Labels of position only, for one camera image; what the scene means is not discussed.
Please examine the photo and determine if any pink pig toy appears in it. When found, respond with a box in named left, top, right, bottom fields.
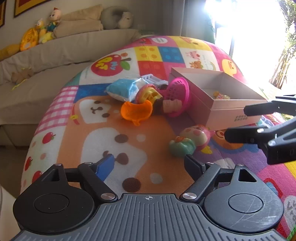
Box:
left=169, top=125, right=215, bottom=158

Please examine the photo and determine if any yellow toy camera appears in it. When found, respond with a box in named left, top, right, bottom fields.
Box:
left=213, top=91, right=230, bottom=100

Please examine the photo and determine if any orange plastic toy piece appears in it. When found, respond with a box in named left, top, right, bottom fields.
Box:
left=120, top=100, right=152, bottom=126

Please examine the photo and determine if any cream swirl toy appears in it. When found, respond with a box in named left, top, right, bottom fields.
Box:
left=163, top=99, right=182, bottom=113

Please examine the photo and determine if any black red keychain toy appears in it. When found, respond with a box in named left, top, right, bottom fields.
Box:
left=152, top=84, right=168, bottom=115

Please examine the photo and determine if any pink plastic net scoop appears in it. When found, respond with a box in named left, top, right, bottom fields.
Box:
left=160, top=77, right=191, bottom=118

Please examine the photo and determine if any pink gold cupcake toy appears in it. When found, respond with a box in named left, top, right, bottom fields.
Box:
left=134, top=84, right=163, bottom=104

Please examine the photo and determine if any pink cardboard box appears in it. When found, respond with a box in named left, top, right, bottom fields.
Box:
left=170, top=67, right=267, bottom=131

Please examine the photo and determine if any colourful cartoon play mat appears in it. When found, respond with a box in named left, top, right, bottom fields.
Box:
left=21, top=36, right=295, bottom=237

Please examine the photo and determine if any blue white tissue pack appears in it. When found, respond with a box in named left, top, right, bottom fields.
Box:
left=105, top=78, right=148, bottom=102

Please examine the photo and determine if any beige sofa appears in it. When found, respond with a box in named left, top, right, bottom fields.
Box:
left=1, top=29, right=141, bottom=147

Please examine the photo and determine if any small brown plush toy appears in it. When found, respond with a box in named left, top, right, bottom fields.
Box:
left=11, top=69, right=34, bottom=85

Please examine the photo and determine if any yellow pillow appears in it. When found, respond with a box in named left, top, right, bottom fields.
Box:
left=0, top=44, right=20, bottom=61

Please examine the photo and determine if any yellow tiger plush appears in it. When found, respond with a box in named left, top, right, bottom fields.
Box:
left=20, top=19, right=47, bottom=51

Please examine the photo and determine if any folded beige blanket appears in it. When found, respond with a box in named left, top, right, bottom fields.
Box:
left=53, top=4, right=103, bottom=39

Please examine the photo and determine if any grey bear neck pillow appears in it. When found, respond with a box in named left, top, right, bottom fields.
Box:
left=100, top=6, right=133, bottom=30

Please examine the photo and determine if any cartoon boy doll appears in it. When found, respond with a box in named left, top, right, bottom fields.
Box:
left=38, top=8, right=62, bottom=44

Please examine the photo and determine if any framed red picture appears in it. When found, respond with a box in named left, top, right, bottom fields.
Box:
left=14, top=0, right=50, bottom=18
left=0, top=0, right=6, bottom=27

